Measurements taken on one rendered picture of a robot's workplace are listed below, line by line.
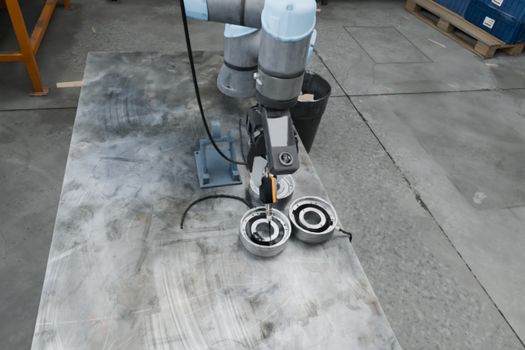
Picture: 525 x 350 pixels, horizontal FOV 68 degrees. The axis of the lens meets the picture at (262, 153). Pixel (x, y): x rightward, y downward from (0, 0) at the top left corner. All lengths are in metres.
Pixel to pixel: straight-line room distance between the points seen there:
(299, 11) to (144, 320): 0.56
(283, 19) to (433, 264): 1.63
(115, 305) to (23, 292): 1.08
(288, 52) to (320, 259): 0.44
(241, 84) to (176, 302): 0.70
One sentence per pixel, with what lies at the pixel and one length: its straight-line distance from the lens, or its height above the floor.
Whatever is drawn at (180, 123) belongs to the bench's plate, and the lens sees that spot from 1.12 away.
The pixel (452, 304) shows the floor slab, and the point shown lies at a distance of 1.95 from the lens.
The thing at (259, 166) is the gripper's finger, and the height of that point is 0.99.
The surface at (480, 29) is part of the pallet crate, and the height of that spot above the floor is 0.14.
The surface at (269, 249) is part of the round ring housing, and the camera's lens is 0.79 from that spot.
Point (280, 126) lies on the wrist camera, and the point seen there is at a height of 1.09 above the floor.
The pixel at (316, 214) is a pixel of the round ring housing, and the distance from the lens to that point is 0.88.
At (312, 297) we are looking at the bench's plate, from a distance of 0.79.
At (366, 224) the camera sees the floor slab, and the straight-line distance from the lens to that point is 2.04.
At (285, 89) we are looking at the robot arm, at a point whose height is 1.16.
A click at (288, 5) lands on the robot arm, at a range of 0.56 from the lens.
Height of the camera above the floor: 1.47
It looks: 40 degrees down
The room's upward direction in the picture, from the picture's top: 8 degrees clockwise
